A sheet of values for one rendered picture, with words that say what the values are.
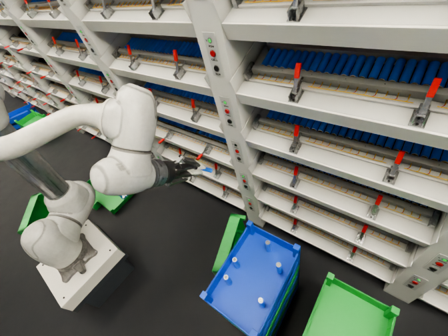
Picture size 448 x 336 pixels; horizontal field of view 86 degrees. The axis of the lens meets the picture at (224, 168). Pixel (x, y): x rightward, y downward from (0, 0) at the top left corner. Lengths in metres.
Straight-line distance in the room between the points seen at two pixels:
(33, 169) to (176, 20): 0.78
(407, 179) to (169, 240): 1.22
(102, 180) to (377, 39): 0.63
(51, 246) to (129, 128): 0.76
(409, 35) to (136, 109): 0.55
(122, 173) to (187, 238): 0.92
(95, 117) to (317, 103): 0.55
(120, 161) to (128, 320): 1.00
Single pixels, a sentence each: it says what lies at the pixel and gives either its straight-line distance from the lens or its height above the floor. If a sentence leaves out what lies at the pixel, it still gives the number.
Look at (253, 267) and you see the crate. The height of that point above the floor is 0.40.
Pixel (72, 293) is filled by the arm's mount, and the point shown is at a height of 0.27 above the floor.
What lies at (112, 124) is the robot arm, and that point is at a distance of 0.65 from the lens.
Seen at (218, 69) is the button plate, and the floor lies 0.95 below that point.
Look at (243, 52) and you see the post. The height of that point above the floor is 0.97.
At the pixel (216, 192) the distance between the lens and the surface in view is 1.46.
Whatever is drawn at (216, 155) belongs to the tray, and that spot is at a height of 0.50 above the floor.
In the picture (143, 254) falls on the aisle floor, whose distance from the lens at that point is 1.58.
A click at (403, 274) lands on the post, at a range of 1.15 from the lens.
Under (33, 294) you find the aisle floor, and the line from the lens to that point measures 1.93.
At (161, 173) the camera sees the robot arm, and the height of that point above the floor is 0.78.
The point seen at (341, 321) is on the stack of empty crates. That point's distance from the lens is 0.97.
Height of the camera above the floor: 1.27
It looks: 47 degrees down
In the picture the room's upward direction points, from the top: 18 degrees counter-clockwise
